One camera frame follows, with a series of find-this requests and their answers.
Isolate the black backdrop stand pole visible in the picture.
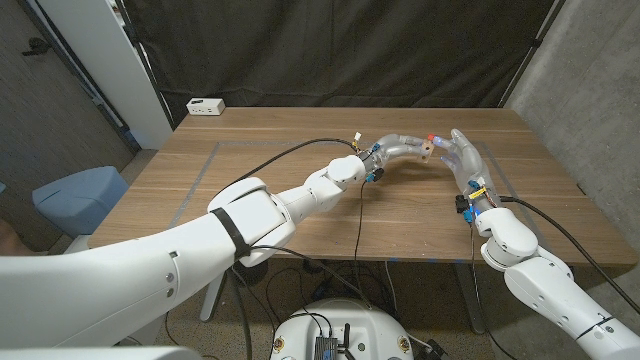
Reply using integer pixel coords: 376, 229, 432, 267
113, 0, 177, 131
498, 0, 569, 108

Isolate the blue-grey stool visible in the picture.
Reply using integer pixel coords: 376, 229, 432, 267
32, 165, 130, 239

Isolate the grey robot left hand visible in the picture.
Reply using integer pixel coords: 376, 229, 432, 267
360, 133, 430, 174

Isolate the black backdrop curtain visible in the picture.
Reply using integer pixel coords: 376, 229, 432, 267
122, 0, 569, 126

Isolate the white power strip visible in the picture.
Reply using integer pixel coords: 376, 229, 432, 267
185, 97, 226, 117

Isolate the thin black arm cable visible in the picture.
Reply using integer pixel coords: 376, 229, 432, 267
249, 179, 374, 309
467, 222, 521, 360

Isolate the black floor cable loop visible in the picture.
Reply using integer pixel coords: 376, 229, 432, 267
264, 259, 396, 326

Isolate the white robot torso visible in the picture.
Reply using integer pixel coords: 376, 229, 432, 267
269, 298, 415, 360

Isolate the grey table leg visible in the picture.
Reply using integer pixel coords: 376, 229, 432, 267
452, 263, 487, 335
199, 272, 227, 323

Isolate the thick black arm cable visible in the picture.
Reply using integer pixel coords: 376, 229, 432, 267
212, 137, 361, 360
498, 195, 640, 316

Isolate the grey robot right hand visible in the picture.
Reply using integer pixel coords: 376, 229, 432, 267
430, 128, 501, 204

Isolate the person's bare leg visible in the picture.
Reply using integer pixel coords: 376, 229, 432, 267
0, 219, 41, 257

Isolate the white floor cable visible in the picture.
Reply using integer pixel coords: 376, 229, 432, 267
383, 260, 400, 314

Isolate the grey electronics box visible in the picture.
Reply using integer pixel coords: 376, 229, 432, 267
313, 335, 340, 360

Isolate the black door handle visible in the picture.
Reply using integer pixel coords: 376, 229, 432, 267
20, 37, 50, 56

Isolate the round black floor fan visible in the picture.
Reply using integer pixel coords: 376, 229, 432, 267
234, 259, 269, 289

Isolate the black antenna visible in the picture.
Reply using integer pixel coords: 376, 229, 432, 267
337, 323, 354, 360

